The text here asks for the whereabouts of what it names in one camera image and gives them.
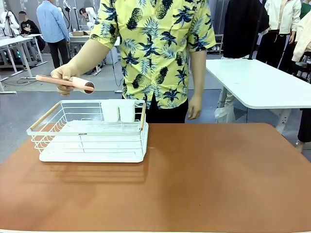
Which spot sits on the person's right hand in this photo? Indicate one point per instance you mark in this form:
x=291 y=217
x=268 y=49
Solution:
x=64 y=71

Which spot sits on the person's left hand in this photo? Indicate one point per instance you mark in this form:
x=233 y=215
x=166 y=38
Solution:
x=194 y=106

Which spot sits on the white plastic cutlery holder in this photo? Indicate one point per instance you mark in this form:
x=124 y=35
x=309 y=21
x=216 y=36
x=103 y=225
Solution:
x=126 y=112

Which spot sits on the white plastic drain tray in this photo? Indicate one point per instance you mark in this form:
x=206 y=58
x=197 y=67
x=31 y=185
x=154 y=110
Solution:
x=97 y=158

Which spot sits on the person's right forearm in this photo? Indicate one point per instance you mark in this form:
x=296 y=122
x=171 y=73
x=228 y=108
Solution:
x=92 y=57

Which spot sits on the person's left forearm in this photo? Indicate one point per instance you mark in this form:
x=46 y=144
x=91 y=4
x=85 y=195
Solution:
x=198 y=72

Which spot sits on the person's black trousers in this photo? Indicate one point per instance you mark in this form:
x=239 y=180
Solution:
x=170 y=115

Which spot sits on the white plastic bag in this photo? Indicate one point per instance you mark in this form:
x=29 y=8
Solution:
x=224 y=114

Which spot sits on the cardboard box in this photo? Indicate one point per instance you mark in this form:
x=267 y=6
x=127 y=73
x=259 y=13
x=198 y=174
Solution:
x=80 y=33

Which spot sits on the man in blue shirt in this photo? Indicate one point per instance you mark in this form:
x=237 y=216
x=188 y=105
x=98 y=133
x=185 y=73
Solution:
x=52 y=24

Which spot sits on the seated person in black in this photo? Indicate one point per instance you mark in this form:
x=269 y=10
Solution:
x=29 y=28

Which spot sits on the white background desk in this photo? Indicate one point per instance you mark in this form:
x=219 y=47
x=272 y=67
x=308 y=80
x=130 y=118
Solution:
x=14 y=40

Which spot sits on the dark haired person in white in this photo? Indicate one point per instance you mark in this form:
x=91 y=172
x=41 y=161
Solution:
x=85 y=15

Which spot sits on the white side table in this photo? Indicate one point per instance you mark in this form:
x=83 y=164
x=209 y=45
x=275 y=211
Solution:
x=255 y=82

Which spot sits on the white shoe rack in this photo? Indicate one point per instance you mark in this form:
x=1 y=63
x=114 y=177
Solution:
x=218 y=46

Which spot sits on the person in pineapple shirt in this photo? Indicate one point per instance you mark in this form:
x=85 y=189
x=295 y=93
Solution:
x=155 y=48

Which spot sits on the white humanoid robot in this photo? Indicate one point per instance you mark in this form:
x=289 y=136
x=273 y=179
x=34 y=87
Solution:
x=7 y=20

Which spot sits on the black hanging garment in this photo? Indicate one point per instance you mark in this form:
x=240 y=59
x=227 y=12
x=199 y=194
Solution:
x=243 y=29

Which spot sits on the black stand pole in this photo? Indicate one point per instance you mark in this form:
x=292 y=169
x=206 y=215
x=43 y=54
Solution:
x=255 y=36

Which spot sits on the black hanging trousers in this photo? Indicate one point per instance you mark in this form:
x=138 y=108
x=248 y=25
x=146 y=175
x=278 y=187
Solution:
x=274 y=46

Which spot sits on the bystander leg in black trousers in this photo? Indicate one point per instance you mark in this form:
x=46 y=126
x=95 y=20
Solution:
x=305 y=126

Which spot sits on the white hanging jacket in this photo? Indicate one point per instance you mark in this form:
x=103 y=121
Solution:
x=284 y=14

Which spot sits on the cream hanging jacket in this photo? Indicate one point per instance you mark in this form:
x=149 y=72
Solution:
x=303 y=36

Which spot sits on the green hanging garment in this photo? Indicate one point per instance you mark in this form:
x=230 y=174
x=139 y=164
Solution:
x=306 y=7

